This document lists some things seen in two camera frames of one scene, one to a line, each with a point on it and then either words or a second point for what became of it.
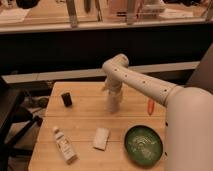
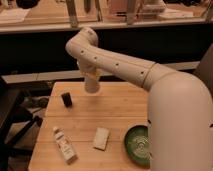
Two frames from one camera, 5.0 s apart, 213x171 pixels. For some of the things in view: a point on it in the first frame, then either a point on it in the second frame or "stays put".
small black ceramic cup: x=66 y=97 stays put
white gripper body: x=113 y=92 → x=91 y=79
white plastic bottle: x=67 y=151 stays put
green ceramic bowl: x=143 y=145 stays put
